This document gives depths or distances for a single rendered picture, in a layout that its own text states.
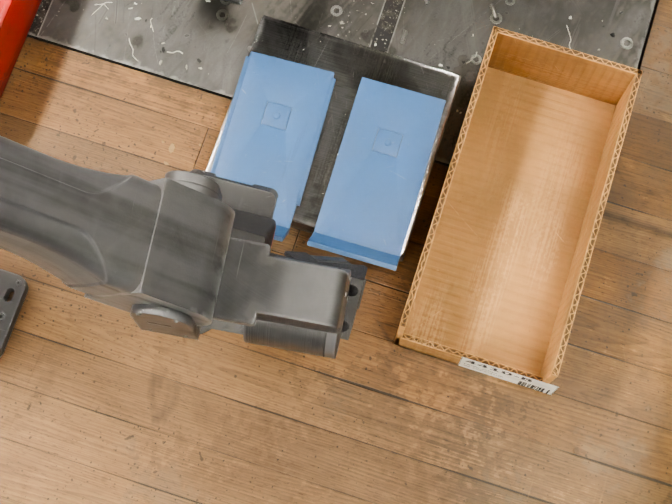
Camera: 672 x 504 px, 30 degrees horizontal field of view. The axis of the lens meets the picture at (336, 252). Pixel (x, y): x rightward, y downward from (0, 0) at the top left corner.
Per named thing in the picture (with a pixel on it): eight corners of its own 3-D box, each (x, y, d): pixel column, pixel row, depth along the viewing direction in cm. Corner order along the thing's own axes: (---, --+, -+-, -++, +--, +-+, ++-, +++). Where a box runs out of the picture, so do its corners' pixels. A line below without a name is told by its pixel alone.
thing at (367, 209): (306, 254, 97) (306, 244, 95) (361, 78, 101) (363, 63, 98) (393, 279, 97) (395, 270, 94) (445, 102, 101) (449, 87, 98)
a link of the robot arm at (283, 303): (356, 255, 83) (357, 200, 71) (332, 382, 81) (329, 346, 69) (185, 224, 83) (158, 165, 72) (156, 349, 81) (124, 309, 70)
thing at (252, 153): (196, 228, 98) (193, 217, 95) (251, 53, 102) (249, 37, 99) (283, 251, 98) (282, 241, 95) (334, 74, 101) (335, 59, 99)
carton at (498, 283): (392, 346, 99) (398, 326, 91) (480, 65, 105) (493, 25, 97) (549, 396, 98) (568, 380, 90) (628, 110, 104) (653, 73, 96)
